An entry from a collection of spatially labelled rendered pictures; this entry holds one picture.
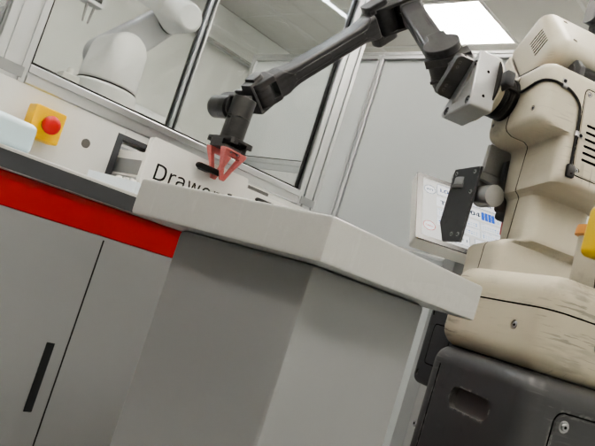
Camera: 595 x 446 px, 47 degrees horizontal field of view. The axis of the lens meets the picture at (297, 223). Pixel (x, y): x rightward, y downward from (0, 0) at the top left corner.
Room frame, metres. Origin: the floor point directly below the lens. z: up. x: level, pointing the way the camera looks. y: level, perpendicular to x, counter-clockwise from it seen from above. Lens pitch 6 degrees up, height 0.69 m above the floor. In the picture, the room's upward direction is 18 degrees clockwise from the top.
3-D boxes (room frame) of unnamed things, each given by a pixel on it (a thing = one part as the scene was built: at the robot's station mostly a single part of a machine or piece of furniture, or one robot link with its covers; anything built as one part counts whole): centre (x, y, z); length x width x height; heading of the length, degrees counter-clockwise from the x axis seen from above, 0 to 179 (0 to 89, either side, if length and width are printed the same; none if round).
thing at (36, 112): (1.48, 0.59, 0.88); 0.07 x 0.05 x 0.07; 133
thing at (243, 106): (1.61, 0.21, 1.07); 0.07 x 0.06 x 0.07; 47
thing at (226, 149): (1.60, 0.21, 0.94); 0.07 x 0.07 x 0.09; 42
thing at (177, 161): (1.61, 0.26, 0.87); 0.29 x 0.02 x 0.11; 133
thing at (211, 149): (1.61, 0.21, 0.94); 0.07 x 0.07 x 0.09; 42
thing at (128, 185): (1.32, 0.34, 0.78); 0.12 x 0.08 x 0.04; 63
